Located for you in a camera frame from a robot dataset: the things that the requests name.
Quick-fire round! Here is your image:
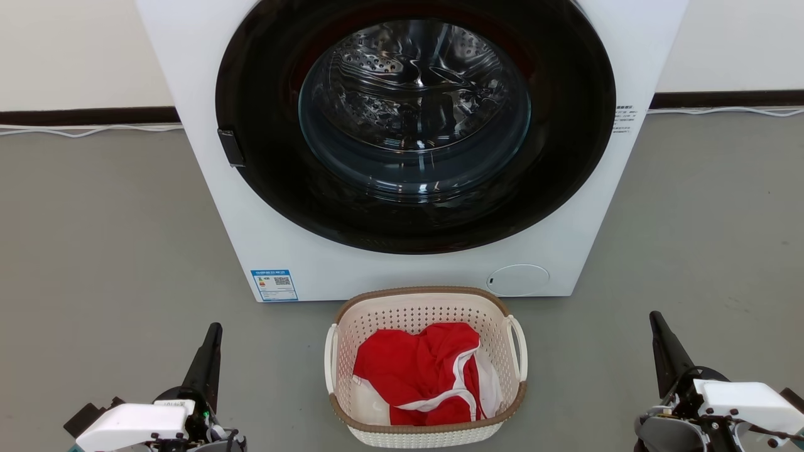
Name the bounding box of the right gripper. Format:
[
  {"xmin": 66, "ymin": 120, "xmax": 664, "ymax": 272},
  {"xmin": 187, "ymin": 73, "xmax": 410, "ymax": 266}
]
[{"xmin": 634, "ymin": 311, "xmax": 804, "ymax": 452}]

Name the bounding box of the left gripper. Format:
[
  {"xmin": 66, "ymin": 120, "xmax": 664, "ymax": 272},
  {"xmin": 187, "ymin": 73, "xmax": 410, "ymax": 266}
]
[{"xmin": 63, "ymin": 322, "xmax": 247, "ymax": 452}]

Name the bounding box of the white plastic laundry basket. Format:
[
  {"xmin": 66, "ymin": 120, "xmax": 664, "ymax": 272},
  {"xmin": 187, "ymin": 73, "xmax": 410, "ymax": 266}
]
[{"xmin": 324, "ymin": 286, "xmax": 528, "ymax": 448}]

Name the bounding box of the blue energy label sticker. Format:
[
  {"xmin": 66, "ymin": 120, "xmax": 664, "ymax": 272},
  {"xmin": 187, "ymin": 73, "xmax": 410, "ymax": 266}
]
[{"xmin": 251, "ymin": 269, "xmax": 299, "ymax": 303}]

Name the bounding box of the round white filter cover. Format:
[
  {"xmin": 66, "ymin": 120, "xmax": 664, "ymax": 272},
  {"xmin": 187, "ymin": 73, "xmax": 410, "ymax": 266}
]
[{"xmin": 487, "ymin": 264, "xmax": 551, "ymax": 298}]

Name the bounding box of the round black glass washer door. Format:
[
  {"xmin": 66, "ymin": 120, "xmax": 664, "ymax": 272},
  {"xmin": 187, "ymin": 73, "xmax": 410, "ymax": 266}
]
[{"xmin": 215, "ymin": 0, "xmax": 616, "ymax": 255}]

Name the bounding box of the white front-load washing machine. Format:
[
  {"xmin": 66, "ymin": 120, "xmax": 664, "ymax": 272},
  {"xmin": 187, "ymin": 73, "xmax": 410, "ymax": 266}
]
[{"xmin": 135, "ymin": 0, "xmax": 690, "ymax": 303}]

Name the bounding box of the red garment with white trim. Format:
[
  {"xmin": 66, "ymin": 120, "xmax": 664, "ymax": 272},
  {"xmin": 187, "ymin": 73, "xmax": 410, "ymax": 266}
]
[{"xmin": 352, "ymin": 322, "xmax": 487, "ymax": 427}]

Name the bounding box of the black washer door latch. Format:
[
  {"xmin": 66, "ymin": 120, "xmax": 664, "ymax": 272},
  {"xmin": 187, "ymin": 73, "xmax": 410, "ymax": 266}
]
[{"xmin": 217, "ymin": 129, "xmax": 246, "ymax": 168}]

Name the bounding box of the steel washer drum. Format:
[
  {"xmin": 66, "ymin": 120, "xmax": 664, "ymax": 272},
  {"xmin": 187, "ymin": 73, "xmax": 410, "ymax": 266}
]
[{"xmin": 300, "ymin": 19, "xmax": 532, "ymax": 202}]

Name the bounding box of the white floor cable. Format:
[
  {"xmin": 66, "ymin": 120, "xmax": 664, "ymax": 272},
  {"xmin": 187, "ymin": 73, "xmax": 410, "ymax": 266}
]
[
  {"xmin": 0, "ymin": 123, "xmax": 184, "ymax": 138},
  {"xmin": 647, "ymin": 105, "xmax": 804, "ymax": 118}
]

